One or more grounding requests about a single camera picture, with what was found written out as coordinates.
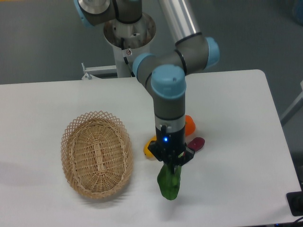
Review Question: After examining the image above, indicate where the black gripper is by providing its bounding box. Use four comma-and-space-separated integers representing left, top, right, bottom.
148, 129, 195, 174

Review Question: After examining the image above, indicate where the green bok choy vegetable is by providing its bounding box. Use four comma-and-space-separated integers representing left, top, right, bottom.
157, 163, 182, 201

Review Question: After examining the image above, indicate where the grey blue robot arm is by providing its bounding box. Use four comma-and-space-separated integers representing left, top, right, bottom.
74, 0, 220, 172

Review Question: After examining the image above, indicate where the purple sweet potato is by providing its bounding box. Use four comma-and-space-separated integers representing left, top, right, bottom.
187, 137, 205, 152

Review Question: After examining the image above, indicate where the orange tangerine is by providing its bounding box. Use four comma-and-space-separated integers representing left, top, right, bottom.
185, 115, 196, 137

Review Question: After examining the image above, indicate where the woven wicker basket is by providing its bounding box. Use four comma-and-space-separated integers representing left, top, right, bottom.
61, 111, 134, 199

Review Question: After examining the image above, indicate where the black device at table edge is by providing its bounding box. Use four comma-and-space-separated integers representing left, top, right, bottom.
286, 191, 303, 217

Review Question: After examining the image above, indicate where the white table leg right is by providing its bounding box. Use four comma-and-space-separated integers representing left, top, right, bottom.
280, 81, 303, 127

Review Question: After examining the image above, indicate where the white metal base frame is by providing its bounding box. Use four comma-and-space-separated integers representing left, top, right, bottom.
81, 62, 117, 80

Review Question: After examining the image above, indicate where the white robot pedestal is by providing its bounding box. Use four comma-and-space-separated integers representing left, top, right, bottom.
104, 13, 156, 78

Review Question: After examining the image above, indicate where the black cable on pedestal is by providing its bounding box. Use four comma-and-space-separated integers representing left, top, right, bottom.
120, 37, 135, 78

